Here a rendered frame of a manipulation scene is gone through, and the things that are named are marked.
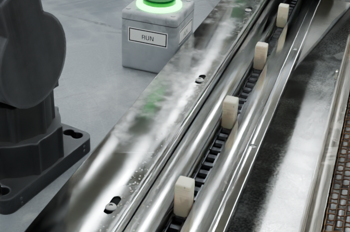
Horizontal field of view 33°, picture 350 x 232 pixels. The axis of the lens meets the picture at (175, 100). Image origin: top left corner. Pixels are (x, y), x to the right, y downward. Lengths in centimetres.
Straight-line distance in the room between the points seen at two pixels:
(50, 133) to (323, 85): 35
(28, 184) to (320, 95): 36
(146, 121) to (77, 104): 13
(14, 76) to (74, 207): 11
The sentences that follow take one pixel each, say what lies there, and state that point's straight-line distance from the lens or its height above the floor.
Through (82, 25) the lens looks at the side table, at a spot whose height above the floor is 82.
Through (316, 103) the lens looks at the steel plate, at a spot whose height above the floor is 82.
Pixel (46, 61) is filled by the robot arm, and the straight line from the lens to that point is 47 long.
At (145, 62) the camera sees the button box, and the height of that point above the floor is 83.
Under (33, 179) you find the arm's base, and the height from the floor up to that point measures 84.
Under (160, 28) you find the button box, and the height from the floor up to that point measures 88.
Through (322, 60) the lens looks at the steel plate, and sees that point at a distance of 80.
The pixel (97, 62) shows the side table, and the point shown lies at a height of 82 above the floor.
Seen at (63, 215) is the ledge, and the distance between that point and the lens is 45.
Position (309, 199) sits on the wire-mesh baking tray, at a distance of 42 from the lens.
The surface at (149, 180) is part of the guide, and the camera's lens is 48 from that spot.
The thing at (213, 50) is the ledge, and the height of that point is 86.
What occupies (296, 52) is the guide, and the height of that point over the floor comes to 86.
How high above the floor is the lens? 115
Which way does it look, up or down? 30 degrees down
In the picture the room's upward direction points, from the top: 3 degrees clockwise
